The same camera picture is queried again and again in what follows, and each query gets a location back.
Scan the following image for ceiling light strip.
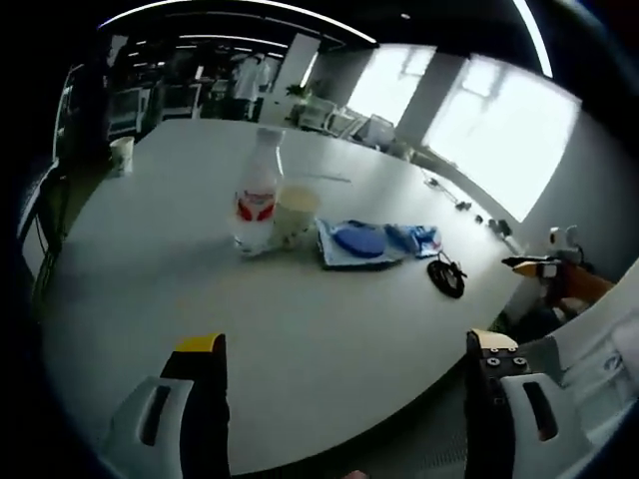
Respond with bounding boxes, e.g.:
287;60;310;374
512;0;554;77

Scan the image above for clear packet with blue disc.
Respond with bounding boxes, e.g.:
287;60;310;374
314;217;406;271

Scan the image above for blue printed packet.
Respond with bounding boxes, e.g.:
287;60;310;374
383;223;446;259

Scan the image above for large window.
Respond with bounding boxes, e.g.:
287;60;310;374
427;57;584;225

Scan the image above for printed paper cup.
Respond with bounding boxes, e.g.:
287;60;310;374
108;137;137;178
272;185;321;250

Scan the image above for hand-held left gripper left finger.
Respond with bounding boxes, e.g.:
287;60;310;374
101;331;233;479

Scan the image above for person's dark trousers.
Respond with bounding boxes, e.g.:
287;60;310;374
516;307;568;341

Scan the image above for cluster of cables and plugs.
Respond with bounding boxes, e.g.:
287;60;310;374
420;174;526;246

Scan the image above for black chair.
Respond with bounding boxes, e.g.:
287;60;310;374
19;159;72;261

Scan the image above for white table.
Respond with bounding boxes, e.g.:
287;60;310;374
42;118;528;475

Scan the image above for clear plastic bottle red label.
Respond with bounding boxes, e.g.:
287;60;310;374
232;127;287;256

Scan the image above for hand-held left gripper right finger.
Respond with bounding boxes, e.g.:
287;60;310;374
463;327;570;479

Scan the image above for black cable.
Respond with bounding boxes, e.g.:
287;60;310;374
426;250;471;301

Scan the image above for white office chair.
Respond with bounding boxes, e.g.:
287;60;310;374
365;113;396;147
326;106;361;137

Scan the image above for narrow window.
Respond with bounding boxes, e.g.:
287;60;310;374
348;47;436;122

